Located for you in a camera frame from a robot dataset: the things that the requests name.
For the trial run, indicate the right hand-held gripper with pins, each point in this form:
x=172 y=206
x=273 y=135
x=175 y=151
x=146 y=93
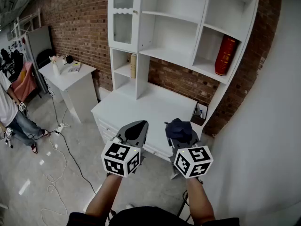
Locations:
x=195 y=161

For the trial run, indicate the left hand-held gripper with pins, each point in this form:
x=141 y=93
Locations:
x=117 y=158

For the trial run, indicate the dark blue wiping cloth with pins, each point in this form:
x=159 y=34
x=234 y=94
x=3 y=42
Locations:
x=177 y=128

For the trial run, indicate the white shelf cabinet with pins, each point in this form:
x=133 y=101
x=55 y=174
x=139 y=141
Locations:
x=169 y=53

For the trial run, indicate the person's left forearm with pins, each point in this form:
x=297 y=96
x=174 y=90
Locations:
x=103 y=196

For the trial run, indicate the person's right forearm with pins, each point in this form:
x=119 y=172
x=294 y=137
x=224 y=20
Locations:
x=200 y=201

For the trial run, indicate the white table top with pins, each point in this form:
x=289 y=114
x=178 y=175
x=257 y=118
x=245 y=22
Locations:
x=150 y=107

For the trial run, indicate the black pen holder box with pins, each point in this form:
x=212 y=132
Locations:
x=197 y=120

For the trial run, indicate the beige book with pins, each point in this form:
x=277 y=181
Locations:
x=133 y=66

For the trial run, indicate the person's white shoe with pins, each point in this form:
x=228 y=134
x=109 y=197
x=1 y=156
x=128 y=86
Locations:
x=129 y=206

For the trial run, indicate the white power strip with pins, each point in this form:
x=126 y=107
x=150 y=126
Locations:
x=60 y=127

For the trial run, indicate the small white table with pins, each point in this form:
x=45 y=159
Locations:
x=75 y=83

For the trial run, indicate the person's clothing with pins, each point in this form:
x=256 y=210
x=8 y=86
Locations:
x=145 y=218

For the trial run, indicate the red hardcover book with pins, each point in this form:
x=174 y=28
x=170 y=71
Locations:
x=225 y=55

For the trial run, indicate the white yellow booklet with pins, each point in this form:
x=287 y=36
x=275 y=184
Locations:
x=74 y=67

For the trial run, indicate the small black box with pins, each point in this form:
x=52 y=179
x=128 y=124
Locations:
x=69 y=59

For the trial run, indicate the white vase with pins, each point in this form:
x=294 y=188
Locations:
x=56 y=70

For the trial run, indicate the ribbed glass cabinet door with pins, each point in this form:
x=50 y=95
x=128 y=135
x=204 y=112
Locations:
x=137 y=32

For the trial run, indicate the pale pink flowers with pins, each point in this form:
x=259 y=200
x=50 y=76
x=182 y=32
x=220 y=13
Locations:
x=53 y=59

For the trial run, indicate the black folding chair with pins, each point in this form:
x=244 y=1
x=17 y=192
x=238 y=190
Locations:
x=44 y=56

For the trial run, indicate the pink cloth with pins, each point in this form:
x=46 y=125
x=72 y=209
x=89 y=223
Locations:
x=24 y=83

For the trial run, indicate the gold door knob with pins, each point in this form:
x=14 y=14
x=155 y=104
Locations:
x=135 y=12

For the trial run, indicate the white partition panel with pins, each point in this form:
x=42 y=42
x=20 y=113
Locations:
x=40 y=41

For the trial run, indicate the white metal rack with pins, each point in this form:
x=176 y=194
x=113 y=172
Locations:
x=35 y=20

